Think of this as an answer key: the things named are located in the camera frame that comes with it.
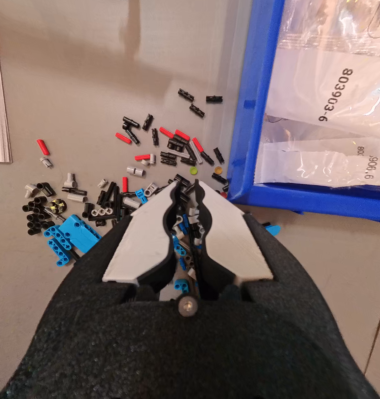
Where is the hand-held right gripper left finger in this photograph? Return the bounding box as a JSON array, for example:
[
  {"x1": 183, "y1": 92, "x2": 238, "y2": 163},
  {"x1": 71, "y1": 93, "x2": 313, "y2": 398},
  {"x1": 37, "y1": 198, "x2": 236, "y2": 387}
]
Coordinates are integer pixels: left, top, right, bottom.
[{"x1": 102, "y1": 181, "x2": 180, "y2": 293}]

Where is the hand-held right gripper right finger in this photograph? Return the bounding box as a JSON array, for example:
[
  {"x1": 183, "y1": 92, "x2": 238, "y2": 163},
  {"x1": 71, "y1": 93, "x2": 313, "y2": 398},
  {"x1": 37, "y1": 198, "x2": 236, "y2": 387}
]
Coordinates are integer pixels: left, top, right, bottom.
[{"x1": 194, "y1": 179, "x2": 274, "y2": 293}]

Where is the pile of toy brick parts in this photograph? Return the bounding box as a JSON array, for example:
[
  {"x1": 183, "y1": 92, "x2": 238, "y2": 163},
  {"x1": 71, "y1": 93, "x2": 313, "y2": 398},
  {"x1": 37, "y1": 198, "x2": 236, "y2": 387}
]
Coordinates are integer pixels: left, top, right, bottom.
[{"x1": 22, "y1": 88, "x2": 281, "y2": 297}]

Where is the grey desk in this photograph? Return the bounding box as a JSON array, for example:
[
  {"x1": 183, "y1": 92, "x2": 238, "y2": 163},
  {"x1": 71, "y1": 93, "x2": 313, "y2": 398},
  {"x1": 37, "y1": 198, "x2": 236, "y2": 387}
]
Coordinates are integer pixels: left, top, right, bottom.
[{"x1": 0, "y1": 0, "x2": 380, "y2": 399}]

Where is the blue rectangular panel piece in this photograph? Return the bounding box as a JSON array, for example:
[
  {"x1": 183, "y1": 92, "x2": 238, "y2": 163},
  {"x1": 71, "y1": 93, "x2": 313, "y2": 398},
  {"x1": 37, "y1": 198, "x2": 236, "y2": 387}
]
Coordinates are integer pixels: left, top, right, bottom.
[{"x1": 58, "y1": 214, "x2": 101, "y2": 254}]

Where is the clear plastic bag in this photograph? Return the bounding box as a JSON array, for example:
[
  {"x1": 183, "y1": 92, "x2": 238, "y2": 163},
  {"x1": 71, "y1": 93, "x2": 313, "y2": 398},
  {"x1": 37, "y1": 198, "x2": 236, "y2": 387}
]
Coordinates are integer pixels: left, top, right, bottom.
[
  {"x1": 266, "y1": 0, "x2": 380, "y2": 147},
  {"x1": 254, "y1": 139, "x2": 380, "y2": 188}
]

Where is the blue storage bin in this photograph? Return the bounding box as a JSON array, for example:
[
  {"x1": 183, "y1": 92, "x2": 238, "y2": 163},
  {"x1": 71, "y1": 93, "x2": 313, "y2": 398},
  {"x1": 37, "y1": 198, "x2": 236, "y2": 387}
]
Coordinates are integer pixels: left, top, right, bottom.
[{"x1": 226, "y1": 0, "x2": 380, "y2": 225}]

